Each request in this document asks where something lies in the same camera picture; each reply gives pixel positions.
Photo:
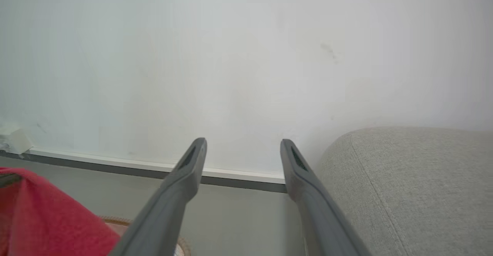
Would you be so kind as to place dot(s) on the white wall socket box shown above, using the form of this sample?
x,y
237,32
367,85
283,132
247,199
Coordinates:
x,y
15,138

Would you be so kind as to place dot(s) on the red garment with white trim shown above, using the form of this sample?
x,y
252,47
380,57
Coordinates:
x,y
46,221

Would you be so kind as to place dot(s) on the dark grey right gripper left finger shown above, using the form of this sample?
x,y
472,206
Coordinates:
x,y
181,186

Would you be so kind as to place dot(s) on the white laundry basket brown rim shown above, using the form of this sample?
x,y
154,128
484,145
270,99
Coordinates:
x,y
119,222

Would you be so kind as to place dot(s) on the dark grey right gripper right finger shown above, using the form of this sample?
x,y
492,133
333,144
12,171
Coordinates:
x,y
312,202

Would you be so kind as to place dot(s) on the white and black skirting board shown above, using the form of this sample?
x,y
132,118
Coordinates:
x,y
115,164

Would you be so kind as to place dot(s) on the light grey fabric sofa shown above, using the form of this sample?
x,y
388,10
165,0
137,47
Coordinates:
x,y
416,194

